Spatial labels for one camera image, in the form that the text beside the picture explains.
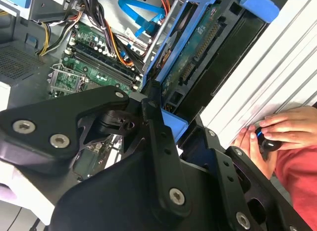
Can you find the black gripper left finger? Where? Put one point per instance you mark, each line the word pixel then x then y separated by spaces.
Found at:
pixel 37 141

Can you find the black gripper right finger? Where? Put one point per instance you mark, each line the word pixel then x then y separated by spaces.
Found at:
pixel 230 181

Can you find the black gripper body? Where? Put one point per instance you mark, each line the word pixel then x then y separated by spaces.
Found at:
pixel 119 203

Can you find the hard disk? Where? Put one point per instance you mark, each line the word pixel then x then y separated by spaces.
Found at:
pixel 223 67

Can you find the person's left hand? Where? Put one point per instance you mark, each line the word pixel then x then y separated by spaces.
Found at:
pixel 250 141

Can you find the person's right hand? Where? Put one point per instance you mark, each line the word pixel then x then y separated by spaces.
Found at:
pixel 297 127

